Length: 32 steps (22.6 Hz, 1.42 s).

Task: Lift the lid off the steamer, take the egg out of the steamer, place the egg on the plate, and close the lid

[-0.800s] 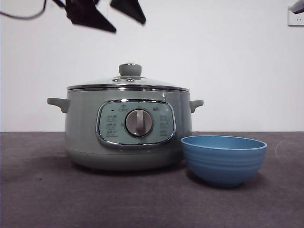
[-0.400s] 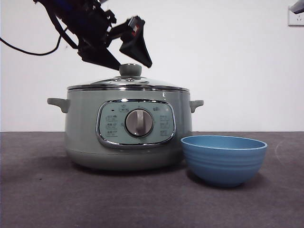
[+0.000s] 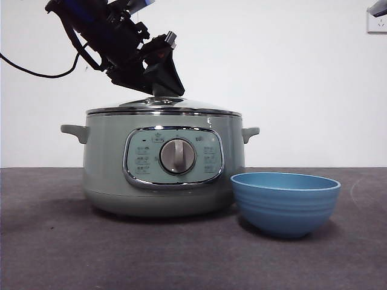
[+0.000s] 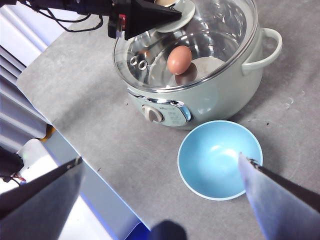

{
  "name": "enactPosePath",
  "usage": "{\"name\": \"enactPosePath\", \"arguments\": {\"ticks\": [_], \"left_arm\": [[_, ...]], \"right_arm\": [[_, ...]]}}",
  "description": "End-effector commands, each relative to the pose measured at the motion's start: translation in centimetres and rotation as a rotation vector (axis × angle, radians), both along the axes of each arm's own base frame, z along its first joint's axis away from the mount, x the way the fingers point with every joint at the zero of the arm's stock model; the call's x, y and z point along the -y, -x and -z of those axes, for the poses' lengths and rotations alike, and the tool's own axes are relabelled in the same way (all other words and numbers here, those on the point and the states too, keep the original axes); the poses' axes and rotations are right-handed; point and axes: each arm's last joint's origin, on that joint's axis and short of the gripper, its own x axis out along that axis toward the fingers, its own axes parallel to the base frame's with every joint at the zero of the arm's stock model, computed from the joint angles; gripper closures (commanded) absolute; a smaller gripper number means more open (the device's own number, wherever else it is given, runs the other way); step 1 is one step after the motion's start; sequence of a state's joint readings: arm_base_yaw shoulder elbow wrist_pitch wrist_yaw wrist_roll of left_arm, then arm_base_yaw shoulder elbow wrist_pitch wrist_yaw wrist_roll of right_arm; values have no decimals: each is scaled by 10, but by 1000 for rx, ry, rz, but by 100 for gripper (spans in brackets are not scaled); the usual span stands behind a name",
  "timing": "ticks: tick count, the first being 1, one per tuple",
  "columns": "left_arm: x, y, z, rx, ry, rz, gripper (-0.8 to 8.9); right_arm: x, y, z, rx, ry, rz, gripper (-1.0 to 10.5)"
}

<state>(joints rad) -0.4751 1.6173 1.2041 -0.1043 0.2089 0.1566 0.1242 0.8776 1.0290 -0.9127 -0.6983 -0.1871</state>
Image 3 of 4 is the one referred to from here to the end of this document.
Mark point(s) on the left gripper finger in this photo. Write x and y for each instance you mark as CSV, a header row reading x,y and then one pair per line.
x,y
127,77
166,75

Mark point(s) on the glass lid with green knob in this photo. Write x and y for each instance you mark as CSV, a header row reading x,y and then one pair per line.
x,y
193,105

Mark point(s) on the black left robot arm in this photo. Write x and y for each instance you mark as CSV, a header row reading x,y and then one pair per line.
x,y
99,33

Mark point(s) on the pale green electric steamer pot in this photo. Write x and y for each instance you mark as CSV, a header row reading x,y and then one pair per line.
x,y
109,169

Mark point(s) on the blue ribbed bowl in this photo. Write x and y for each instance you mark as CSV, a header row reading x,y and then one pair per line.
x,y
285,208

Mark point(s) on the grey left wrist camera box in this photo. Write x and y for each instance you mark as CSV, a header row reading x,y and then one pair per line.
x,y
142,3

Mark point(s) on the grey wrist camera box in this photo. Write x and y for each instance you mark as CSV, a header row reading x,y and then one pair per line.
x,y
378,7
142,3

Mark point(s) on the white wall socket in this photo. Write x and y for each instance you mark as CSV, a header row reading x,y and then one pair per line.
x,y
378,25

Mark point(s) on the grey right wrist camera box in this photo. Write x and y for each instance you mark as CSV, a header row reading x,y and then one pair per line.
x,y
378,7

